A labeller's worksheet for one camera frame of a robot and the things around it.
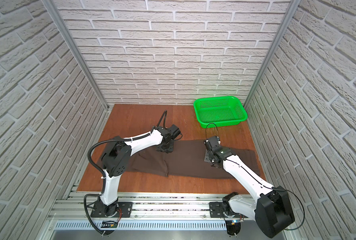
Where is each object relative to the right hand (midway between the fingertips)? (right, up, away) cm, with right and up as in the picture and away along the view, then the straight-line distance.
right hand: (211, 155), depth 84 cm
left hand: (-26, +3, +9) cm, 28 cm away
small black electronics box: (-53, -32, -12) cm, 63 cm away
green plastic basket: (+12, +28, +33) cm, 45 cm away
